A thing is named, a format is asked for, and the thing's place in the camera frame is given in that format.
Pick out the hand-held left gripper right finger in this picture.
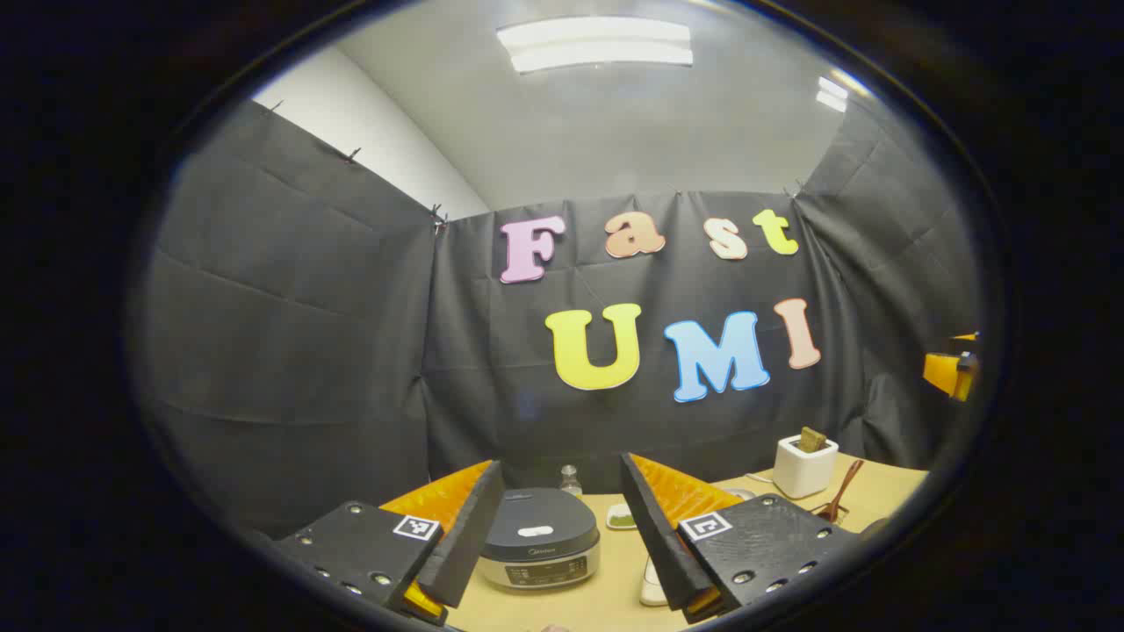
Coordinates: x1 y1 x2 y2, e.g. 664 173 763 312
619 452 866 625

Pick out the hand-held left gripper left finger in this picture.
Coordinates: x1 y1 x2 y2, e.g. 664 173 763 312
272 459 507 626

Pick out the grey and silver rice cooker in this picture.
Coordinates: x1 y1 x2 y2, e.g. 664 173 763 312
477 488 602 591

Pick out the black backdrop cloth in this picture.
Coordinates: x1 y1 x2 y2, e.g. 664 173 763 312
140 98 980 538

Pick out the large ceiling light panel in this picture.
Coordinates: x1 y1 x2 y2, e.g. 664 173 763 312
496 16 695 74

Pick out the white toaster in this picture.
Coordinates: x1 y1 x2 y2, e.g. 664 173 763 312
773 434 839 499

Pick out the brown wooden spoon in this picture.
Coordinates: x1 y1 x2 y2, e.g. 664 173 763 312
821 459 866 523

